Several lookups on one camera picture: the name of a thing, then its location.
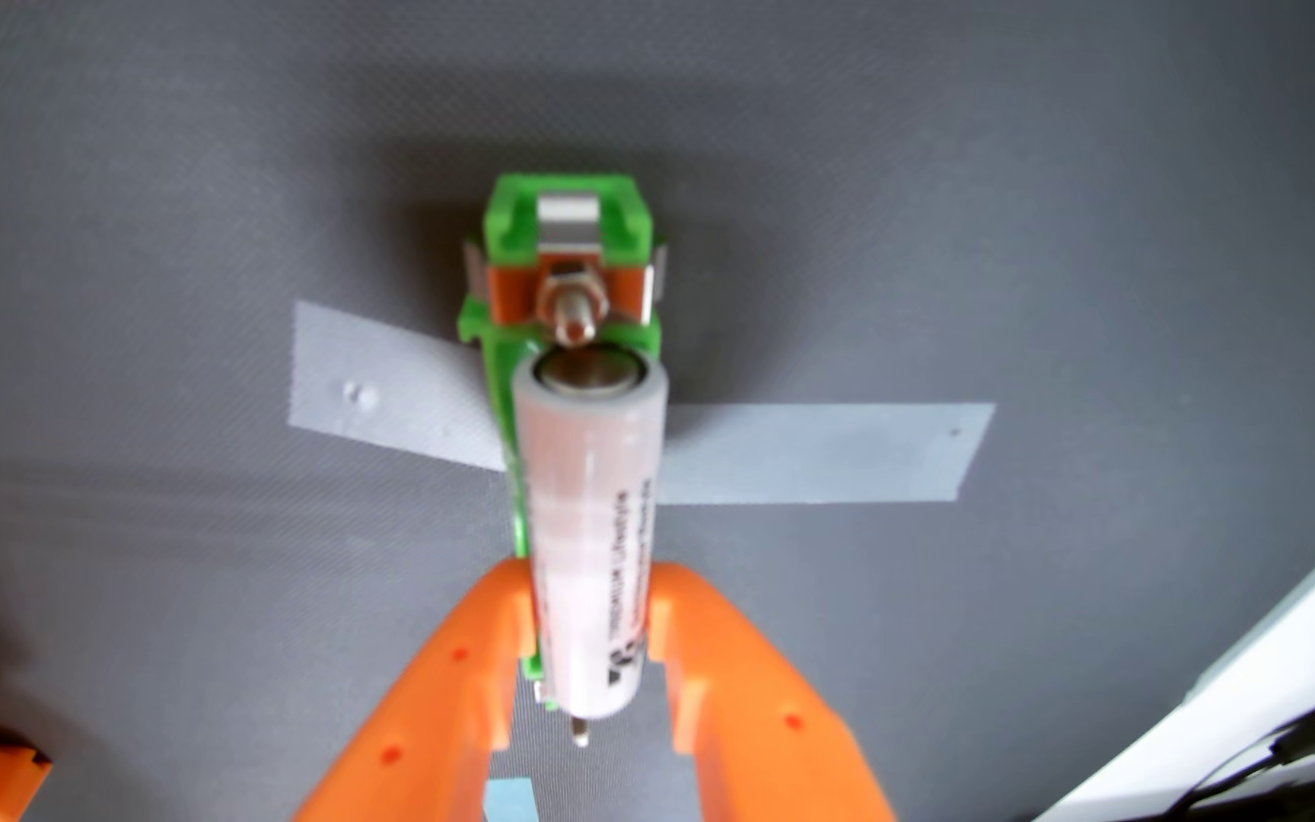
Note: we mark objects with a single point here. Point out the green battery holder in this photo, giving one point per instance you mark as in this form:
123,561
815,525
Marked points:
515,217

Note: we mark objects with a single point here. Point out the white cylindrical battery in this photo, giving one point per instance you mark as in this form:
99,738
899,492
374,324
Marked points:
589,514

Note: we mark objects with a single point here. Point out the blue tape piece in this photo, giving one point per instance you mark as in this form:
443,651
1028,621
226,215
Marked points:
509,801

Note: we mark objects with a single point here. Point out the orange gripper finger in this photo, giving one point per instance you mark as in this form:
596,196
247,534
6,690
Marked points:
766,748
441,731

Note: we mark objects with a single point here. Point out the grey fabric mat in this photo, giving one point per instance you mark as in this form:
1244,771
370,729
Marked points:
155,171

